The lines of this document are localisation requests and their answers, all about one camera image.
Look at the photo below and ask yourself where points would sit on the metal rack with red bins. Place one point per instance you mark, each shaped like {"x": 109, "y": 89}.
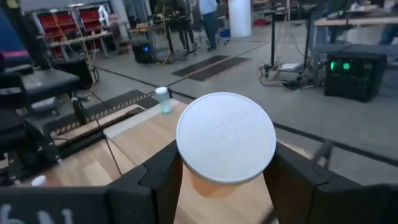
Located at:
{"x": 62, "y": 18}

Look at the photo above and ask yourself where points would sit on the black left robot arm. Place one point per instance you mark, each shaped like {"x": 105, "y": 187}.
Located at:
{"x": 18, "y": 133}

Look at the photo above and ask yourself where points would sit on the black mat with orange stripe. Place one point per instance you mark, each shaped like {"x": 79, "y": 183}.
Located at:
{"x": 211, "y": 67}

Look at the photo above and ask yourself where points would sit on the white round column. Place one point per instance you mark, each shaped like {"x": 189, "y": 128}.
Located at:
{"x": 239, "y": 17}

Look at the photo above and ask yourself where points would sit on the wooden shelf with black legs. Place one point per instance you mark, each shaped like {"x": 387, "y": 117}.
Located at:
{"x": 149, "y": 137}

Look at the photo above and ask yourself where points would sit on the flat white box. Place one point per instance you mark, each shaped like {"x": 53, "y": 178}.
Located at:
{"x": 290, "y": 67}

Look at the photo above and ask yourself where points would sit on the person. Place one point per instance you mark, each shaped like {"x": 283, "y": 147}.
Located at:
{"x": 208, "y": 21}
{"x": 185, "y": 28}
{"x": 389, "y": 34}

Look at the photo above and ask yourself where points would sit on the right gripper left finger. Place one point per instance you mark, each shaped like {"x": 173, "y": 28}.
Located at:
{"x": 149, "y": 199}

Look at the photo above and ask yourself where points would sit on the blue display screen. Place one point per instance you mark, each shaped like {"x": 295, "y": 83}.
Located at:
{"x": 11, "y": 37}

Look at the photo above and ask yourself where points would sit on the black tower with green lights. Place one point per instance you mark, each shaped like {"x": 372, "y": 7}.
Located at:
{"x": 354, "y": 77}

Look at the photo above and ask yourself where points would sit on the wooden desk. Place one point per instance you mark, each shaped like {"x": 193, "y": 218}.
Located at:
{"x": 357, "y": 20}

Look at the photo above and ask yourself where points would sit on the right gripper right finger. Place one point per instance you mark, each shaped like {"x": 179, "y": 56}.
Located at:
{"x": 298, "y": 193}

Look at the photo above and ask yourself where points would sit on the large orange pill bottle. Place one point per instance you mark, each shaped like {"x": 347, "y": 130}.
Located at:
{"x": 226, "y": 137}

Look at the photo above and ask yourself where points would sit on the small clear plastic bottle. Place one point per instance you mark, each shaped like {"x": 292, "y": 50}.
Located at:
{"x": 164, "y": 102}

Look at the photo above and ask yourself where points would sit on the hazard-striped black floor mat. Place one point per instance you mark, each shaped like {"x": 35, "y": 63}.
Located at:
{"x": 124, "y": 99}

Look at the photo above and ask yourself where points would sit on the black tower with blue light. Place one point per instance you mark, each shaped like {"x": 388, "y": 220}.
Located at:
{"x": 143, "y": 51}

